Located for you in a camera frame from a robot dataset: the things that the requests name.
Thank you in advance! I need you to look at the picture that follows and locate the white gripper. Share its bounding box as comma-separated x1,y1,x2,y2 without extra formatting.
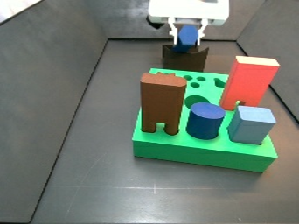
148,0,230,46

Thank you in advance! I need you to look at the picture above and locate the black curved holder stand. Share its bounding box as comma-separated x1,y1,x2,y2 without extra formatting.
163,45,210,72

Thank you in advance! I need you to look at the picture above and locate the blue hexagon prism block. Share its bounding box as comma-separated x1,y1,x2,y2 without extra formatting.
172,24,199,53

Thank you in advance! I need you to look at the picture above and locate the brown arch block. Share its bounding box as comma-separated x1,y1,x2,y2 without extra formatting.
140,73,187,135

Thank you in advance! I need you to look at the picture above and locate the dark blue cylinder block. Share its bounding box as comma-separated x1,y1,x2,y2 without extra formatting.
186,102,226,140

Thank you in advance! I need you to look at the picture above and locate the red arch block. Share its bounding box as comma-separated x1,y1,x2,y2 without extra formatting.
219,56,281,110

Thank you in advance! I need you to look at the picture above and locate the light blue square block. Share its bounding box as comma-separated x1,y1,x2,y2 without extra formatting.
229,106,277,144

